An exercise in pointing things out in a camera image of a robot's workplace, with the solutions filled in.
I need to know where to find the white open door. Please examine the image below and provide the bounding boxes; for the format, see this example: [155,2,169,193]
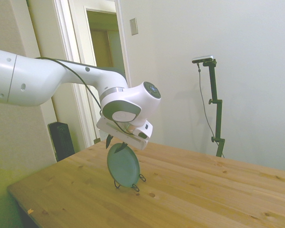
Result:
[85,8,114,143]

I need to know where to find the camera on black stand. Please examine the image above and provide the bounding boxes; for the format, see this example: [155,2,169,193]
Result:
[197,63,225,159]

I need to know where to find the green round plate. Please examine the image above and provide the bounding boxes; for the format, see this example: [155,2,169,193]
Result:
[106,142,141,190]

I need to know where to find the silver camera on stand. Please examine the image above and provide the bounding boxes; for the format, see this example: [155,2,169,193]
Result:
[191,55,215,64]

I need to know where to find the black ribbed heater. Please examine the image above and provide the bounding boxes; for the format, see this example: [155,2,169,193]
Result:
[48,122,76,162]

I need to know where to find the beige wall switch plate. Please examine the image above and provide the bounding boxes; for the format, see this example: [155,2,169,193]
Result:
[129,18,139,36]

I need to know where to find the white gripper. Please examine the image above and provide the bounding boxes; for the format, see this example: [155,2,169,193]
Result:
[96,115,150,154]

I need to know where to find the black wire plate stand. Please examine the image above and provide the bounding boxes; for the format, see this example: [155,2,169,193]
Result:
[114,174,147,192]

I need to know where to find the black jointed camera stand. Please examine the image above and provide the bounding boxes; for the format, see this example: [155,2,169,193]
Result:
[201,59,226,158]

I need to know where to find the brown wooden door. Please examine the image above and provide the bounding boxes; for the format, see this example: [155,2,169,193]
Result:
[90,28,115,69]

